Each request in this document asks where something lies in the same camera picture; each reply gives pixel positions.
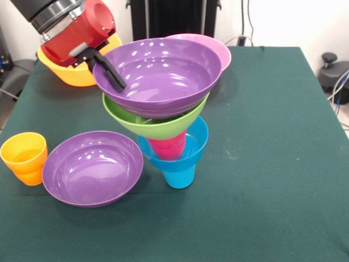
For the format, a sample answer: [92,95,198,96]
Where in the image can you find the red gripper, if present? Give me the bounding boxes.
[40,0,128,92]

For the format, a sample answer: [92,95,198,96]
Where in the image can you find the shallow purple plastic bowl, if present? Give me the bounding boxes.
[41,130,145,209]
[92,38,222,120]

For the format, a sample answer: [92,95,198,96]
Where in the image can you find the green plastic bowl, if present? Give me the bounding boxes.
[102,91,210,141]

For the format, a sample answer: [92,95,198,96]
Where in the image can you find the red plastic cup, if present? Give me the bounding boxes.
[147,130,188,160]

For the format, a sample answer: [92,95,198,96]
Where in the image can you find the large pink plastic bowl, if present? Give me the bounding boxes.
[166,33,232,74]

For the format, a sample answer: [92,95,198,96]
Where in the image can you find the small blue plastic bowl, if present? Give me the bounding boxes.
[137,116,209,172]

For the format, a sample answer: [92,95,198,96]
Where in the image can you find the blue plastic cup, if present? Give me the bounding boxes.
[163,162,196,189]

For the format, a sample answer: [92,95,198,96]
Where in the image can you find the large orange plastic bowl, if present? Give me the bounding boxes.
[37,34,123,87]

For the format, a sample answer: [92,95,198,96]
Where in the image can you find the black grey chair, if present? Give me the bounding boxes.
[0,58,38,99]

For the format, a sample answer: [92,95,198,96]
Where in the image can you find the black equipment box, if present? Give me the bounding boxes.
[0,26,14,72]

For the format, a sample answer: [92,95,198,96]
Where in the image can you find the orange plastic cup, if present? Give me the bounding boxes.
[0,132,49,187]

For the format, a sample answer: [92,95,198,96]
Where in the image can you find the dark green tablecloth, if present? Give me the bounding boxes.
[0,45,349,262]

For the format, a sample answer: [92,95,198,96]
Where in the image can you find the black stand with knob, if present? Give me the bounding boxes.
[317,52,349,93]

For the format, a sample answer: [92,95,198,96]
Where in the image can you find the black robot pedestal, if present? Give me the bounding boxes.
[125,0,222,47]

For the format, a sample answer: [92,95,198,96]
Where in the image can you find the black wall cable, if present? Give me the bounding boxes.
[240,0,245,37]
[246,0,256,46]

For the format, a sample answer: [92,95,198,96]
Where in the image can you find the light blue cable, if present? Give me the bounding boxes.
[327,69,349,103]

